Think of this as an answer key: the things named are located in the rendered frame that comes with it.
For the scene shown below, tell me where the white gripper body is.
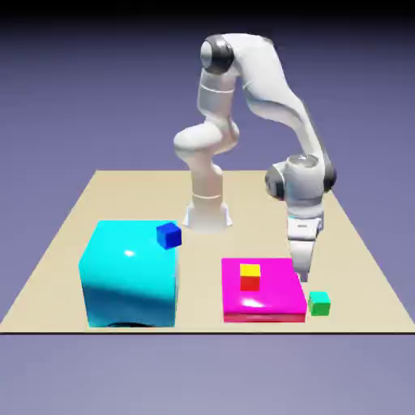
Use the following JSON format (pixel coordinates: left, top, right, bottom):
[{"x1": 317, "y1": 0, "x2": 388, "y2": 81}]
[{"x1": 288, "y1": 237, "x2": 318, "y2": 276}]

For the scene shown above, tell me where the small yellow cube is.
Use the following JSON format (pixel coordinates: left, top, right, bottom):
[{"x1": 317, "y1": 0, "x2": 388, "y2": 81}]
[{"x1": 239, "y1": 263, "x2": 262, "y2": 278}]

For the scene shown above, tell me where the large magenta box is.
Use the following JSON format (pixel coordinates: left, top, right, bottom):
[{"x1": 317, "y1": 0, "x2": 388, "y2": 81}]
[{"x1": 220, "y1": 257, "x2": 308, "y2": 324}]

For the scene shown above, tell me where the large cyan box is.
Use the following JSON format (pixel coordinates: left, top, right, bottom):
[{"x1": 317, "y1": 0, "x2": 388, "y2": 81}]
[{"x1": 78, "y1": 220, "x2": 180, "y2": 329}]

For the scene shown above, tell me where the small red cube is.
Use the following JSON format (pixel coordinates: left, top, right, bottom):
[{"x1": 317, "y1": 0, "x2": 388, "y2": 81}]
[{"x1": 239, "y1": 275, "x2": 261, "y2": 292}]

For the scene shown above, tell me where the small green cube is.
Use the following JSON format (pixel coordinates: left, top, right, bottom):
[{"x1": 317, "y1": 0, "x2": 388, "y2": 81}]
[{"x1": 307, "y1": 290, "x2": 332, "y2": 317}]

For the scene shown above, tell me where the small blue cube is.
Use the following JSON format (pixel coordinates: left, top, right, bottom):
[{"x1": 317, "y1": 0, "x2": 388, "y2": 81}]
[{"x1": 156, "y1": 221, "x2": 183, "y2": 250}]

